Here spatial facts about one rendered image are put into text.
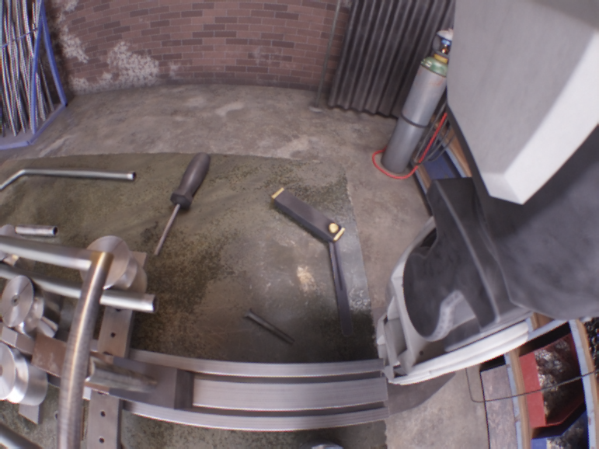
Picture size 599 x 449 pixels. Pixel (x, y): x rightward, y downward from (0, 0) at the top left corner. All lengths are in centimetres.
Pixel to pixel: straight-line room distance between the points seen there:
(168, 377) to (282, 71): 277
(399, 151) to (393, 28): 113
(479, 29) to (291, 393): 28
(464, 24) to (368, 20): 218
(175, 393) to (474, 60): 26
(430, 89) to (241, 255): 159
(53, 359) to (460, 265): 33
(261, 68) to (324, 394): 277
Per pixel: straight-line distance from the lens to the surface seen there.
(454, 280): 23
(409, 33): 253
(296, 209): 34
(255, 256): 31
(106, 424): 26
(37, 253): 16
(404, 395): 112
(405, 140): 189
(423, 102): 178
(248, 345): 27
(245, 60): 283
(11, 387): 27
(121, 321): 26
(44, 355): 26
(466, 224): 21
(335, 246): 32
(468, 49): 17
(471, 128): 15
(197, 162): 38
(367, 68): 249
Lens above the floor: 115
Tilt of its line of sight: 52 degrees down
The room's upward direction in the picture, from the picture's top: 14 degrees clockwise
